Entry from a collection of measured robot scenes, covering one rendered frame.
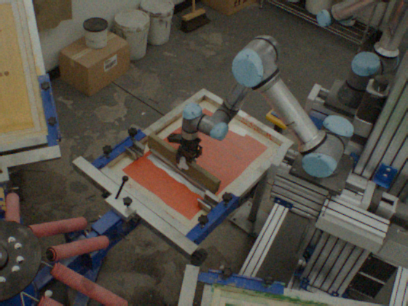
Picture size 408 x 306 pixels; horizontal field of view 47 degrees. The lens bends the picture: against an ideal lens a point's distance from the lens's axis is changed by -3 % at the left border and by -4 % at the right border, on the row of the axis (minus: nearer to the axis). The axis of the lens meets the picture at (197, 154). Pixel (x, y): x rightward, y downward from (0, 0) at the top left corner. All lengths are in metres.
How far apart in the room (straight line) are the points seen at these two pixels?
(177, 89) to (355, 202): 2.51
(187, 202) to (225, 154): 0.35
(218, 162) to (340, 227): 0.69
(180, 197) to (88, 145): 1.67
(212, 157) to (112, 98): 1.91
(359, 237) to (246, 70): 0.79
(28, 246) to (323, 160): 1.02
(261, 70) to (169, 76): 2.77
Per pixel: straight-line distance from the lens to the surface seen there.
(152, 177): 2.21
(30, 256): 1.59
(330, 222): 1.94
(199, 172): 2.12
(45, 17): 3.93
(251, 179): 2.22
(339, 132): 1.80
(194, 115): 1.92
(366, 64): 2.23
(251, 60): 1.60
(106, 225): 1.95
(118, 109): 3.98
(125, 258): 3.08
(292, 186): 2.04
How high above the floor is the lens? 2.64
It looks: 46 degrees down
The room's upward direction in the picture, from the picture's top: 8 degrees clockwise
